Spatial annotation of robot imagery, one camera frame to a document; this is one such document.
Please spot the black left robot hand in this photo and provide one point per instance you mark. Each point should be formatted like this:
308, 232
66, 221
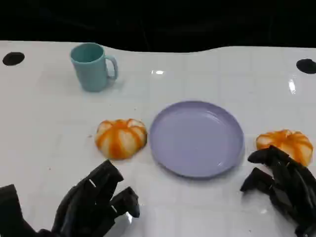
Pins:
84, 202

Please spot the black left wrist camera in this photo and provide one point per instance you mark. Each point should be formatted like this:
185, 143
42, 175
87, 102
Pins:
10, 209

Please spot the black cloth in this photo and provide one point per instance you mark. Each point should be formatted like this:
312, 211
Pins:
158, 22

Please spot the lilac plate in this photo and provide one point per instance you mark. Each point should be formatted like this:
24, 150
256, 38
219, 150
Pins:
197, 140

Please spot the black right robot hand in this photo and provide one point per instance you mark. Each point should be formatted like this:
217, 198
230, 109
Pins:
291, 187

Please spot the pale green mug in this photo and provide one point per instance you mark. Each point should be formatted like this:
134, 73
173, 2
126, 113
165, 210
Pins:
91, 71

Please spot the orange and white bread roll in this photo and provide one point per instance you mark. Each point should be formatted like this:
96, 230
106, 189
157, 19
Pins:
121, 140
284, 140

